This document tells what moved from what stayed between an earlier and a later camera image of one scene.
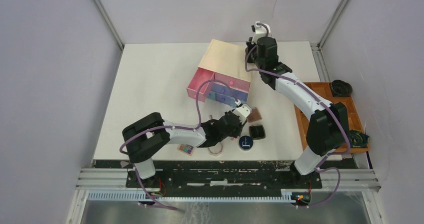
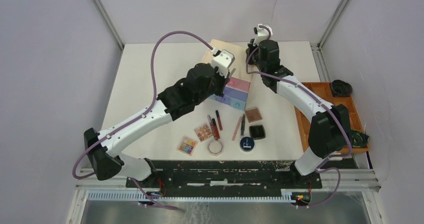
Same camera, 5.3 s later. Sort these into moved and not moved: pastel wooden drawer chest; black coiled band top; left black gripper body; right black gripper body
Moved: left black gripper body
Not moved: black coiled band top; pastel wooden drawer chest; right black gripper body
